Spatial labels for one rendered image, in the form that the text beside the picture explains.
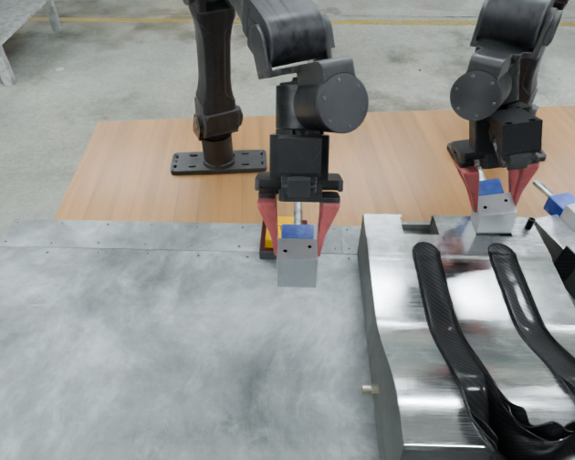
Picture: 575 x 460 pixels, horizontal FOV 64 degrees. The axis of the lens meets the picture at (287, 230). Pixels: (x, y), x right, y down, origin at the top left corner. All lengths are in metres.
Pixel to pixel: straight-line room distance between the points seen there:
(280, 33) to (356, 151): 0.56
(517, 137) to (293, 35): 0.28
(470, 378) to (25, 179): 2.35
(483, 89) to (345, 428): 0.43
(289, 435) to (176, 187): 0.54
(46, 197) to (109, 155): 1.37
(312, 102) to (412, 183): 0.54
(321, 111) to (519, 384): 0.34
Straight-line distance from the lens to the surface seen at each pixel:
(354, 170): 0.98
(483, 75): 0.58
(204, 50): 0.80
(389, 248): 0.68
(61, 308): 0.79
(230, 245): 0.81
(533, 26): 0.64
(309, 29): 0.53
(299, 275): 0.58
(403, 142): 1.09
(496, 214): 0.71
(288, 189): 0.46
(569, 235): 0.87
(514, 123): 0.59
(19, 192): 2.54
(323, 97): 0.46
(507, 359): 0.59
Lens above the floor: 1.37
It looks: 43 degrees down
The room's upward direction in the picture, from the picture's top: straight up
